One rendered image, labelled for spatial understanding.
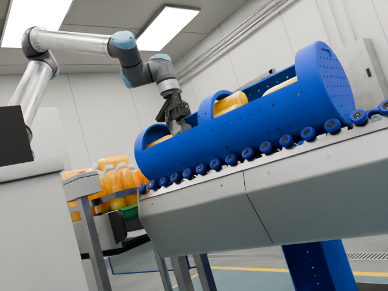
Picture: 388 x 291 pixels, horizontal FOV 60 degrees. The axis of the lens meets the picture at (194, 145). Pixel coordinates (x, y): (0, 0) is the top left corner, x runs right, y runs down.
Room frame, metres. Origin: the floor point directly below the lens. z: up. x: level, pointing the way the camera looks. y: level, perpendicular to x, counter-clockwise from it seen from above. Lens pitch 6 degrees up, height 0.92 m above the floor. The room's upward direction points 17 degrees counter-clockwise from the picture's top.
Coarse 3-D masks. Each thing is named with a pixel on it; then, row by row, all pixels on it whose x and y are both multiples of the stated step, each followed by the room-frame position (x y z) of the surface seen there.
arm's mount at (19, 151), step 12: (0, 108) 0.94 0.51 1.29; (12, 108) 0.96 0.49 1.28; (0, 120) 0.94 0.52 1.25; (12, 120) 0.95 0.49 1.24; (0, 132) 0.93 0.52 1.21; (12, 132) 0.95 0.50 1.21; (24, 132) 0.97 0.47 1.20; (0, 144) 0.93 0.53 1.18; (12, 144) 0.94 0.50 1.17; (24, 144) 0.96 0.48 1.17; (0, 156) 0.92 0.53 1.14; (12, 156) 0.94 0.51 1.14; (24, 156) 0.96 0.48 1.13
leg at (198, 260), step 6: (198, 258) 1.61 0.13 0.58; (204, 258) 1.62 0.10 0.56; (198, 264) 1.62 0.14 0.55; (204, 264) 1.61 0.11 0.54; (198, 270) 1.63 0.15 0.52; (204, 270) 1.61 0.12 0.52; (210, 270) 1.63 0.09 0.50; (204, 276) 1.61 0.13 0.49; (210, 276) 1.63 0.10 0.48; (204, 282) 1.62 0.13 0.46; (210, 282) 1.62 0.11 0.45; (204, 288) 1.62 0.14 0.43; (210, 288) 1.61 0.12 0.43; (216, 288) 1.64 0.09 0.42
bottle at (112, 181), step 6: (108, 174) 1.55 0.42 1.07; (114, 174) 1.56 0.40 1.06; (108, 180) 1.55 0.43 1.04; (114, 180) 1.55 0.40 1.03; (120, 180) 1.58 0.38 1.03; (108, 186) 1.55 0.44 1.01; (114, 186) 1.55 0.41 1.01; (120, 186) 1.56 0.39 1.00; (108, 192) 1.56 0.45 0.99; (120, 198) 1.55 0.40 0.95; (114, 204) 1.55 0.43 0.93; (120, 204) 1.55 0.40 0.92; (126, 204) 1.57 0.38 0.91; (114, 210) 1.55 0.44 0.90
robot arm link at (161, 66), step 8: (152, 56) 1.36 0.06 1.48; (160, 56) 1.35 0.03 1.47; (168, 56) 1.37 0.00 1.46; (152, 64) 1.35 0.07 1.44; (160, 64) 1.35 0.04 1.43; (168, 64) 1.36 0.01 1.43; (152, 72) 1.35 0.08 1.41; (160, 72) 1.35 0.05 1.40; (168, 72) 1.36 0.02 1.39; (160, 80) 1.36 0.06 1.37
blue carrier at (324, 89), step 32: (320, 64) 0.96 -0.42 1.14; (224, 96) 1.33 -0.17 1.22; (256, 96) 1.33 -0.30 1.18; (288, 96) 0.99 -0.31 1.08; (320, 96) 0.94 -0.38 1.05; (352, 96) 1.12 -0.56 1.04; (160, 128) 1.61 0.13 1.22; (192, 128) 1.25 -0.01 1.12; (224, 128) 1.16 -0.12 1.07; (256, 128) 1.09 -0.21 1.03; (288, 128) 1.05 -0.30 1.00; (320, 128) 1.03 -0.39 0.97; (160, 160) 1.39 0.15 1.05; (192, 160) 1.31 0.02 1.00; (224, 160) 1.27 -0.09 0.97
